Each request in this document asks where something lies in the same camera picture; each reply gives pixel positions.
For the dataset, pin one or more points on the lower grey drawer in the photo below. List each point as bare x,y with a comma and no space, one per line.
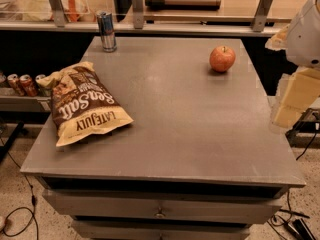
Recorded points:
112,230

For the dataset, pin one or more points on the brown sea salt chip bag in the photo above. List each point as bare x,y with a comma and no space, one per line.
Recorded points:
81,105

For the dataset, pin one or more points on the orange soda can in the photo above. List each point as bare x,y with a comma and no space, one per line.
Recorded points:
28,85
14,82

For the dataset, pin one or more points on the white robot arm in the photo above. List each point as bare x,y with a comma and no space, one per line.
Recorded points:
301,42

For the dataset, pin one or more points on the black power adapter on floor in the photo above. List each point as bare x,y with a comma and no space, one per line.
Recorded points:
299,230

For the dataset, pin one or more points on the orange soda can right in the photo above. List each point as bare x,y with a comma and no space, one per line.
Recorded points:
28,85

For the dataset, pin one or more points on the red apple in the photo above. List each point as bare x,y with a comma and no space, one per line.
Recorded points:
222,58

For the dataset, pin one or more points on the upper grey drawer with knob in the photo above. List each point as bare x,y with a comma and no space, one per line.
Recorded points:
142,206

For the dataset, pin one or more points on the grey side shelf left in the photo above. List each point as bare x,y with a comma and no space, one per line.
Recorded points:
11,101

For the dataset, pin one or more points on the grey metal bracket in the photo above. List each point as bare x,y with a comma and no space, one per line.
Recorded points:
138,18
59,17
261,14

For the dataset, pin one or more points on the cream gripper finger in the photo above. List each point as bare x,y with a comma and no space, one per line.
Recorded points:
278,41
295,93

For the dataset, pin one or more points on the grey metal bracket middle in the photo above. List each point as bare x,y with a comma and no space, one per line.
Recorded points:
138,18

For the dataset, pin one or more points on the grey metal bracket right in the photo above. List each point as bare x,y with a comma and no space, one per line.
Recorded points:
261,14

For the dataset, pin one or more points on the green soda can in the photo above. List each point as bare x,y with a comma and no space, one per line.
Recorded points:
45,91

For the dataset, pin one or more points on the orange soda can left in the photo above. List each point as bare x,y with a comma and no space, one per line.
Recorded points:
14,82

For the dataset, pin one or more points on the orange white bag behind glass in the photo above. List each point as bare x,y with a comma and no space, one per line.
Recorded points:
74,9

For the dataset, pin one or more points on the silver blue energy drink can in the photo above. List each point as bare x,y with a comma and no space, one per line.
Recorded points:
106,29

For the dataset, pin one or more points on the grey metal bracket left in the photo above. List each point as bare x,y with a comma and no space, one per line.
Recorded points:
59,17

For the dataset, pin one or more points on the yellow bag behind glass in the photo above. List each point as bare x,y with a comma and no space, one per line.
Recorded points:
37,10

